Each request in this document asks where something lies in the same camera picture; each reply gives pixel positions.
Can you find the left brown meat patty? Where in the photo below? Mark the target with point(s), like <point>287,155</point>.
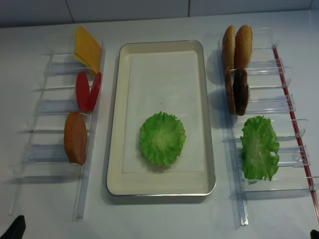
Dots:
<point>229,91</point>

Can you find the green lettuce leaf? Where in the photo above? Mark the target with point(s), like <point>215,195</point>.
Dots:
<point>161,139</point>
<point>260,148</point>

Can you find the right red tomato slice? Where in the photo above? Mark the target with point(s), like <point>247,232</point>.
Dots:
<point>94,92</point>

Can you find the right sesame bun top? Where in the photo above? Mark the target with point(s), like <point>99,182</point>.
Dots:
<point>243,47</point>

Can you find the red tomato slice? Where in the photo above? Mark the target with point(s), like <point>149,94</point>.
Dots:
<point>94,92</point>
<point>82,92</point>

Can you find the front yellow cheese slice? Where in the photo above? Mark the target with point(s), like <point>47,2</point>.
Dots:
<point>87,48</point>

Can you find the metal baking tray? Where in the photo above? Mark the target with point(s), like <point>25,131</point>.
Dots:
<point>161,77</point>

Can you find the sesame bun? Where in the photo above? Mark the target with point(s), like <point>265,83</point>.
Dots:
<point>243,47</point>
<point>228,47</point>

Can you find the left clear acrylic rack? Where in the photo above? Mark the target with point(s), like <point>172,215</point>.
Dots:
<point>43,158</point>

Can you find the left sesame bun top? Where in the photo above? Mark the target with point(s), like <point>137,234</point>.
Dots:
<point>228,47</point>

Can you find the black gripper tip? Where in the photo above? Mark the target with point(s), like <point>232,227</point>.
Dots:
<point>314,234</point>
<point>16,229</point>

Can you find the left red tomato slice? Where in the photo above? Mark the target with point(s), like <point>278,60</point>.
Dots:
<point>82,92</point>

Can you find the right clear acrylic rack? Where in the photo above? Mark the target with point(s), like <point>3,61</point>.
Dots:
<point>268,81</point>

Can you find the right dark meat patty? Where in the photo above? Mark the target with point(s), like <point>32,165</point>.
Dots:
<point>240,91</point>

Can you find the brown bun in left rack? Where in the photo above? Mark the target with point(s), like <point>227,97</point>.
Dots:
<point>75,138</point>

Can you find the clear acrylic rack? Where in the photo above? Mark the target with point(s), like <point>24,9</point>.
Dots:
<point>43,158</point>
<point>268,81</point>

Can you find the yellow cheese slice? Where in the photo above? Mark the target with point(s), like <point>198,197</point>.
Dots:
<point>90,69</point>
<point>87,48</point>

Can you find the black right gripper tip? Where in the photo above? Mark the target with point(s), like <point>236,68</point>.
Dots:
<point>314,234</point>

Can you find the black left gripper tip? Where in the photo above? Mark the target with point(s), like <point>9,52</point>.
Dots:
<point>16,229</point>

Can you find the rear yellow cheese slice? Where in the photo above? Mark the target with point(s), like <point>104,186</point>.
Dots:
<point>90,69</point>

